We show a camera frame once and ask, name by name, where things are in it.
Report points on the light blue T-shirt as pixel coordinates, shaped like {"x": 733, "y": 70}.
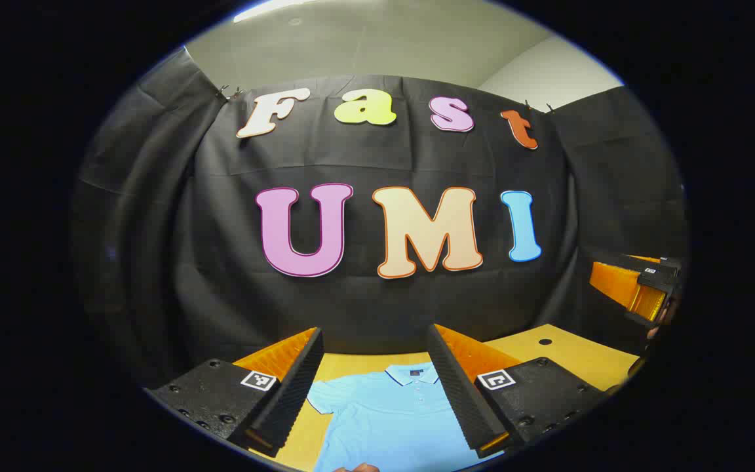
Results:
{"x": 390, "y": 419}

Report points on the black backdrop cloth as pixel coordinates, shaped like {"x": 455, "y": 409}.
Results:
{"x": 364, "y": 308}

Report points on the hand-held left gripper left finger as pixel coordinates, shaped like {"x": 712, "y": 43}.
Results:
{"x": 295, "y": 387}

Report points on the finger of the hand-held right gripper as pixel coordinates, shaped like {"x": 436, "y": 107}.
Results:
{"x": 646, "y": 303}
{"x": 613, "y": 282}

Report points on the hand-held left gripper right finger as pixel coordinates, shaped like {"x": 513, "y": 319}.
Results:
{"x": 456, "y": 387}

